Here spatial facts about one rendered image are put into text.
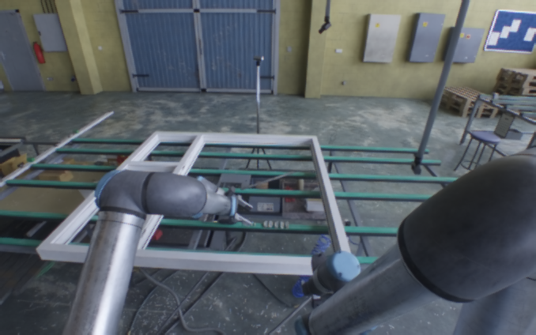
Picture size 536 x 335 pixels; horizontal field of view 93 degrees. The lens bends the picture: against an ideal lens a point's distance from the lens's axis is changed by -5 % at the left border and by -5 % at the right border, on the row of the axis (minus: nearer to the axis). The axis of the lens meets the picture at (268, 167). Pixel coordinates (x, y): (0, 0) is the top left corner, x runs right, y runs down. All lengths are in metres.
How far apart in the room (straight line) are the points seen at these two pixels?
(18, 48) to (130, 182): 9.61
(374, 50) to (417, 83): 1.60
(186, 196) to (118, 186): 0.17
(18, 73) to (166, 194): 9.94
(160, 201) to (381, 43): 7.25
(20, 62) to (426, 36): 10.82
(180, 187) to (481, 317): 0.65
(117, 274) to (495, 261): 0.69
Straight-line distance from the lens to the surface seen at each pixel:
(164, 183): 0.73
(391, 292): 0.43
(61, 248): 1.62
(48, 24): 9.26
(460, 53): 8.55
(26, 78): 10.44
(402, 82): 8.27
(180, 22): 7.76
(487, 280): 0.34
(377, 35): 7.61
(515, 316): 0.50
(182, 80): 7.96
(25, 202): 2.76
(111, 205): 0.76
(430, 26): 8.06
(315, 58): 7.14
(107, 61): 8.80
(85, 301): 0.75
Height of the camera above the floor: 1.89
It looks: 30 degrees down
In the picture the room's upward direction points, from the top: 1 degrees clockwise
